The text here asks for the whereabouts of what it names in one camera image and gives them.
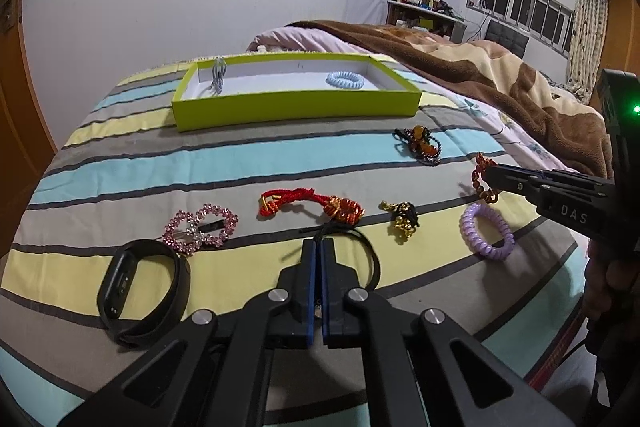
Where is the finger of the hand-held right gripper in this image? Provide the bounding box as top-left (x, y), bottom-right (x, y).
top-left (500, 163), bottom-right (615, 188)
top-left (484, 166), bottom-right (609, 234)

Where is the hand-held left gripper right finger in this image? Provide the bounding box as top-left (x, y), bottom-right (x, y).
top-left (320, 239), bottom-right (576, 427)

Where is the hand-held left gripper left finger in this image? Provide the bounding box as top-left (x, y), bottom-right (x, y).
top-left (57, 239), bottom-right (317, 427)

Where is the black hair cord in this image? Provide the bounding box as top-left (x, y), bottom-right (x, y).
top-left (299, 223), bottom-right (381, 290)

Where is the red-brown bead bracelet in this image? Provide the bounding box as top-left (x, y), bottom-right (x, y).
top-left (471, 152), bottom-right (502, 204)

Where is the red rope bracelet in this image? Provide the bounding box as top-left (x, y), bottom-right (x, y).
top-left (257, 188), bottom-right (364, 225)

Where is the purple spiral hair tie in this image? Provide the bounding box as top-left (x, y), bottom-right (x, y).
top-left (460, 202), bottom-right (515, 262)

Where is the black and gold bracelet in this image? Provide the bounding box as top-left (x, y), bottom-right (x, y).
top-left (379, 201), bottom-right (420, 232)

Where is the pink rhinestone hair clip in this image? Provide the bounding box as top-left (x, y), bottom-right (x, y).
top-left (162, 203), bottom-right (240, 254)

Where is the green shallow cardboard box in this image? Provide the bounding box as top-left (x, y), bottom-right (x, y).
top-left (171, 53), bottom-right (423, 134)

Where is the black smart band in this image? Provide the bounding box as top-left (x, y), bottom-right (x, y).
top-left (97, 238), bottom-right (192, 349)

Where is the person's right hand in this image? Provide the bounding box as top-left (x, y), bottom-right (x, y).
top-left (582, 249), bottom-right (640, 333)

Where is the orange wooden wardrobe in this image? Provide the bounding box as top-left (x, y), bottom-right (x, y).
top-left (590, 0), bottom-right (640, 108)

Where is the patterned curtain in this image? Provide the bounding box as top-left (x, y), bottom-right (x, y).
top-left (566, 0), bottom-right (609, 104)

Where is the brown fleece blanket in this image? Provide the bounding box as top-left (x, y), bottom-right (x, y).
top-left (285, 21), bottom-right (617, 180)

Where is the black chair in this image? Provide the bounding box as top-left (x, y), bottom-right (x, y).
top-left (485, 19), bottom-right (530, 60)

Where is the striped bed sheet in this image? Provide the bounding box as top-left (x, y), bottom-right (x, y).
top-left (0, 54), bottom-right (596, 427)

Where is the barred window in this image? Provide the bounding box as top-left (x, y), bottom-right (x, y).
top-left (466, 0), bottom-right (576, 58)

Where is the cluttered white shelf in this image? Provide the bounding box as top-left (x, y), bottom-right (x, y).
top-left (386, 0), bottom-right (467, 44)

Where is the pink quilt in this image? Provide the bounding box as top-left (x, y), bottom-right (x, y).
top-left (245, 26), bottom-right (363, 56)

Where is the wooden door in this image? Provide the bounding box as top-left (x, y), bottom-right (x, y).
top-left (0, 0), bottom-right (58, 218)

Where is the blue spiral hair tie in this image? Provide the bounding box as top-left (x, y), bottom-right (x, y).
top-left (326, 71), bottom-right (366, 90)

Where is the grey hair tie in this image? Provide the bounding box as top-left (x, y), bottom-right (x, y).
top-left (210, 57), bottom-right (230, 95)

